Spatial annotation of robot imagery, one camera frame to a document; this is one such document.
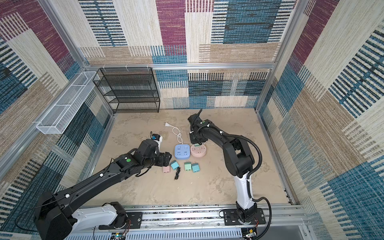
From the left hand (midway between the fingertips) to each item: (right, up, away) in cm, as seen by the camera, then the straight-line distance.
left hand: (166, 153), depth 79 cm
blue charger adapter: (+3, -9, +10) cm, 13 cm away
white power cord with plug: (+3, +10, +27) cm, 29 cm away
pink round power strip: (+17, -1, +13) cm, 21 cm away
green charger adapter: (+11, -9, +10) cm, 18 cm away
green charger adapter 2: (+16, +2, +17) cm, 24 cm away
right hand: (+17, +3, +17) cm, 24 cm away
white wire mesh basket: (-50, +17, -9) cm, 53 cm away
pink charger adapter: (-1, -11, +8) cm, 14 cm away
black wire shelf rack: (-33, +40, +31) cm, 61 cm away
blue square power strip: (+7, -2, +15) cm, 17 cm away
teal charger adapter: (+15, -10, +10) cm, 21 cm away
